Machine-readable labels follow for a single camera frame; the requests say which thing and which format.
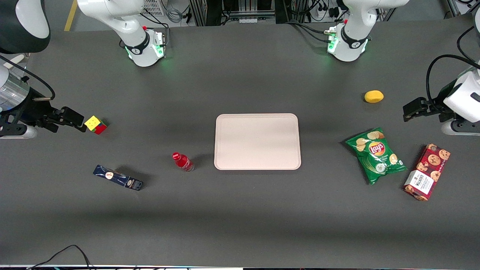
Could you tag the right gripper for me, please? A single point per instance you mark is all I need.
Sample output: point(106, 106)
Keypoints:
point(33, 108)

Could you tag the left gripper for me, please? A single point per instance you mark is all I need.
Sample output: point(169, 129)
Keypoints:
point(438, 102)

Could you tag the red coke bottle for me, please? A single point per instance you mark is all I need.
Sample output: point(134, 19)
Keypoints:
point(183, 162)

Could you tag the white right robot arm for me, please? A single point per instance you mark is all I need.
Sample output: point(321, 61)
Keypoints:
point(131, 41)

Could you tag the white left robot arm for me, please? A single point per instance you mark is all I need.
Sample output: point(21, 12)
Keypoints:
point(352, 41)

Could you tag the pale pink plastic tray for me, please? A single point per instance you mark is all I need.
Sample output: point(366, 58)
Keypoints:
point(257, 141)

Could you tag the colourful puzzle cube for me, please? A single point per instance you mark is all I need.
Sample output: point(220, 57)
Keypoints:
point(95, 124)

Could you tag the red cookie box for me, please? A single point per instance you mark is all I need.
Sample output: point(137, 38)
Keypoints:
point(427, 171)

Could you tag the yellow lemon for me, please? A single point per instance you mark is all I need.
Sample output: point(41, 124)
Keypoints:
point(374, 96)

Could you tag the green chips bag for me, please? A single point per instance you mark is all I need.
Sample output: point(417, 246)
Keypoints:
point(375, 154)

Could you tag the navy blue snack box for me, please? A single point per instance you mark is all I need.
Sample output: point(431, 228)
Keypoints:
point(117, 177)

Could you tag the white vented box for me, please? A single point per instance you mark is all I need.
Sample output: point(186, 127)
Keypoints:
point(153, 6)

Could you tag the white power strip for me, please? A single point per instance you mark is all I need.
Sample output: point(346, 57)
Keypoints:
point(248, 20)

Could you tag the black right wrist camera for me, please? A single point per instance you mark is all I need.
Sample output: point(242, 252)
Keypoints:
point(35, 108)

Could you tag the aluminium frame rack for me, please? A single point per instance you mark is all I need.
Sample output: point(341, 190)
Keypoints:
point(240, 9)

